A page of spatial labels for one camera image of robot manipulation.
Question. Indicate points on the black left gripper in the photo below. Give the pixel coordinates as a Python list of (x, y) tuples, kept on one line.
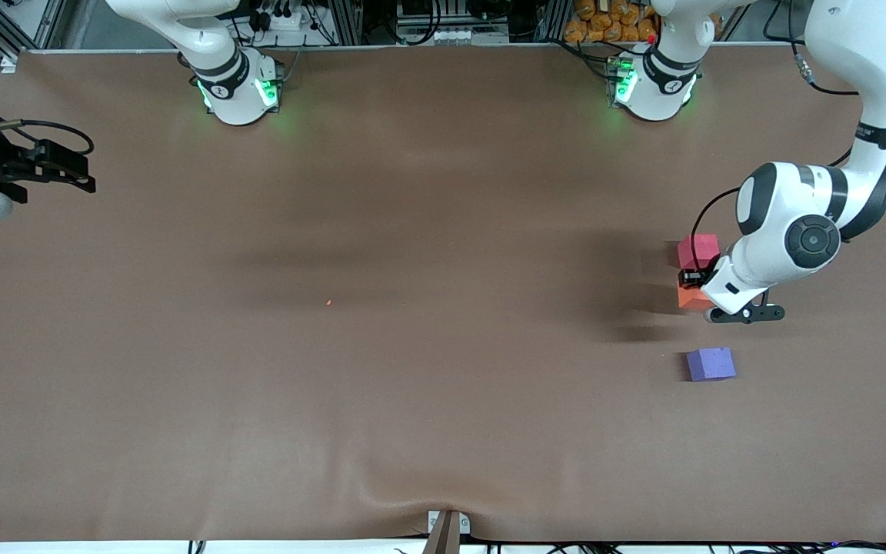
[(695, 275)]

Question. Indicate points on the orange foam block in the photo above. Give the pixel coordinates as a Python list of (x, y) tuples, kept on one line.
[(691, 298)]

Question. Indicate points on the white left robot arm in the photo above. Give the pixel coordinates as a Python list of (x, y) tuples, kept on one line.
[(789, 223)]

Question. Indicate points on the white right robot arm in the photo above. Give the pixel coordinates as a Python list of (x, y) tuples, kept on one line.
[(235, 100)]

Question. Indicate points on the red foam block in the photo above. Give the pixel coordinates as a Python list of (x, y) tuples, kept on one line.
[(695, 248)]

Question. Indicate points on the purple foam block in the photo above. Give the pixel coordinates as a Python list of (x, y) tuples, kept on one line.
[(711, 363)]

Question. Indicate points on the white power strip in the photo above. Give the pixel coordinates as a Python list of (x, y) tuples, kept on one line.
[(285, 21)]

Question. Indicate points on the pile of orange packets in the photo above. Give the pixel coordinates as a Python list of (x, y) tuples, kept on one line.
[(604, 23)]

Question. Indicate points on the brown table cover mat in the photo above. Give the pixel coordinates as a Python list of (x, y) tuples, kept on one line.
[(412, 400)]

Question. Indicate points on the white table corner bracket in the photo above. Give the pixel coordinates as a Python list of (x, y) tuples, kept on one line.
[(9, 63)]

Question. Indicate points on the metal table clamp bracket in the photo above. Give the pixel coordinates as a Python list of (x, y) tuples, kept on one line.
[(448, 535)]

